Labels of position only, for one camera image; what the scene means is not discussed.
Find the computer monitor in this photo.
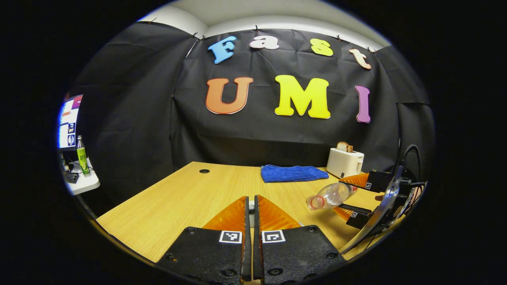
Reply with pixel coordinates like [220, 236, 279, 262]
[59, 94, 84, 151]

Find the white side table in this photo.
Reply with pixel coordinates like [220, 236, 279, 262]
[63, 158, 101, 196]

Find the blue towel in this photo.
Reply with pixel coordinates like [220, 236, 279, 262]
[261, 165, 329, 183]

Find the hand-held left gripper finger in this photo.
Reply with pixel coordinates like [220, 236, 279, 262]
[156, 195, 252, 285]
[253, 194, 347, 285]

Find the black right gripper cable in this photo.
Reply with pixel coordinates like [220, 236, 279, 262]
[397, 144, 427, 186]

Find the clear plastic water bottle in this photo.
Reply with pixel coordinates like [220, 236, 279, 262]
[306, 182, 358, 211]

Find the black backdrop cloth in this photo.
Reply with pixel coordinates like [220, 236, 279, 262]
[69, 22, 436, 206]

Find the green drink bottle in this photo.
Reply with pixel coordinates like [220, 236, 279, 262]
[76, 135, 91, 177]

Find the white toaster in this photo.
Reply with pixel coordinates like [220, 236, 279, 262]
[326, 147, 365, 179]

